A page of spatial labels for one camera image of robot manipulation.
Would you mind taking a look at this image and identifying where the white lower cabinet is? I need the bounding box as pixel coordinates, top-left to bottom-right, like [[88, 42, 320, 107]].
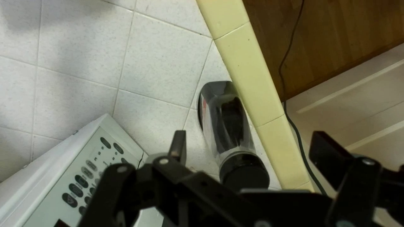
[[285, 41, 404, 169]]

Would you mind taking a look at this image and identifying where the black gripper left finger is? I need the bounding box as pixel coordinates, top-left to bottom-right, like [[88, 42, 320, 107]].
[[79, 129, 186, 227]]

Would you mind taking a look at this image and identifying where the white microwave oven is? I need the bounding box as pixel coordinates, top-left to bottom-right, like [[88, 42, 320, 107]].
[[0, 112, 148, 227]]

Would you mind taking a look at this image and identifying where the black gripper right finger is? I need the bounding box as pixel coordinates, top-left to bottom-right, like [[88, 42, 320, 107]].
[[308, 129, 404, 227]]

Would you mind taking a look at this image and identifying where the dark glass bottle black cap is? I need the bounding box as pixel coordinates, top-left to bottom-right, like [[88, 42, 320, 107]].
[[196, 80, 270, 192]]

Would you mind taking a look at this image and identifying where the dark power cable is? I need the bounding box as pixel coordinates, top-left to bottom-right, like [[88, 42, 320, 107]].
[[276, 0, 326, 196]]

